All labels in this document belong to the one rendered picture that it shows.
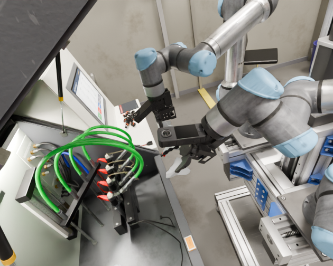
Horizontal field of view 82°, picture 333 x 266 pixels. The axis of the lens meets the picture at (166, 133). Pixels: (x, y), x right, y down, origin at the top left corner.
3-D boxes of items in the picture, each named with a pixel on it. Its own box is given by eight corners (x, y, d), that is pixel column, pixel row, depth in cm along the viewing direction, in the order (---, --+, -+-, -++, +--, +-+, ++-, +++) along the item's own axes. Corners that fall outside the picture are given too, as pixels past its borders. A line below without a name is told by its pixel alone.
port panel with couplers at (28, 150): (66, 193, 95) (24, 151, 75) (59, 196, 94) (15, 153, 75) (69, 174, 105) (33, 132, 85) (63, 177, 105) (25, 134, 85)
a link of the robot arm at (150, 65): (162, 47, 61) (139, 57, 57) (168, 79, 67) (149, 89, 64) (148, 45, 66) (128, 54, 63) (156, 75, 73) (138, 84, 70)
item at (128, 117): (139, 126, 138) (137, 120, 135) (126, 131, 137) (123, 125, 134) (135, 111, 156) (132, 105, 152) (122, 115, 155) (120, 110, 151)
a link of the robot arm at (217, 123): (223, 121, 39) (212, 95, 44) (207, 134, 42) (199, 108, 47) (246, 131, 43) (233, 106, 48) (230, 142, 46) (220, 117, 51)
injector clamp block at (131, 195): (144, 233, 94) (135, 219, 84) (125, 241, 93) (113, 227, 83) (133, 181, 120) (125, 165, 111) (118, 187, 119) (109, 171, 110)
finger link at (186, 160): (181, 177, 51) (198, 152, 47) (176, 176, 50) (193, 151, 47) (175, 164, 54) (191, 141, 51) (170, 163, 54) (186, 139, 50)
